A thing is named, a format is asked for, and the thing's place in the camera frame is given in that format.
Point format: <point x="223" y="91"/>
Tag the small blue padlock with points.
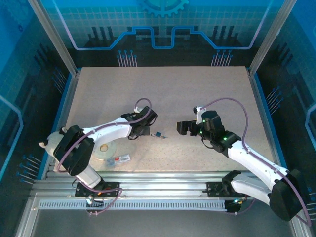
<point x="157" y="134"/>

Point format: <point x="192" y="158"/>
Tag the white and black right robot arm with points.
<point x="254" y="163"/>

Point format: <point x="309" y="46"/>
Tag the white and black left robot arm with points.
<point x="108" y="130"/>

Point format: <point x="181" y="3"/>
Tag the plastic bag with red label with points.
<point x="119" y="159"/>

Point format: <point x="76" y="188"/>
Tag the clear tape roll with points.
<point x="105" y="149"/>

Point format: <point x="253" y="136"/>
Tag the white plush toy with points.
<point x="50" y="143"/>

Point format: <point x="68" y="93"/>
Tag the aluminium rail frame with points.
<point x="160" y="181"/>

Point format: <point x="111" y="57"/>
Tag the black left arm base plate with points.
<point x="111" y="188"/>

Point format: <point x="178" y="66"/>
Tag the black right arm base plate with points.
<point x="214" y="188"/>

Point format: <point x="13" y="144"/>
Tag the aluminium corner post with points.
<point x="54" y="37"/>
<point x="269" y="37"/>

